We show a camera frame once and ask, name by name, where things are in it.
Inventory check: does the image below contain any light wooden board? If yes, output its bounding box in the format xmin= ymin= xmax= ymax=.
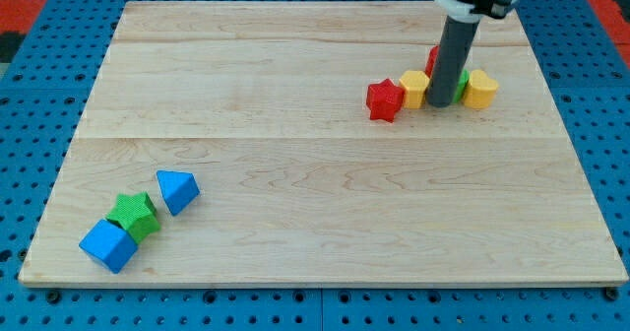
xmin=19 ymin=1 xmax=628 ymax=289

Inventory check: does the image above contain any green star block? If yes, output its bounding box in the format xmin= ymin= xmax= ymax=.
xmin=105 ymin=192 xmax=161 ymax=244

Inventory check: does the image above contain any green circle block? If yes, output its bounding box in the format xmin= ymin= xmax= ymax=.
xmin=452 ymin=69 xmax=470 ymax=103

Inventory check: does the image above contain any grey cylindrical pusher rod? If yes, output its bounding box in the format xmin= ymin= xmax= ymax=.
xmin=426 ymin=16 xmax=479 ymax=107

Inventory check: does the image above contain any blue cube block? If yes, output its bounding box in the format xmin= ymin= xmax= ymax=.
xmin=79 ymin=220 xmax=138 ymax=274

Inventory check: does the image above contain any yellow pentagon block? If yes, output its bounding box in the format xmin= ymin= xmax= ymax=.
xmin=399 ymin=70 xmax=429 ymax=109

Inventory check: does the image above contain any red star block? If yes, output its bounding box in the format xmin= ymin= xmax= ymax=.
xmin=365 ymin=79 xmax=405 ymax=123

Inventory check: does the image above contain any yellow heart block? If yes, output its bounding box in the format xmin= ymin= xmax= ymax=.
xmin=462 ymin=69 xmax=499 ymax=109

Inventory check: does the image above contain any red circle block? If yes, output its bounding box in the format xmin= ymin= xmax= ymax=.
xmin=424 ymin=45 xmax=440 ymax=77

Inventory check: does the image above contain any blue triangle block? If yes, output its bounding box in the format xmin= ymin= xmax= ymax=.
xmin=157 ymin=170 xmax=200 ymax=216

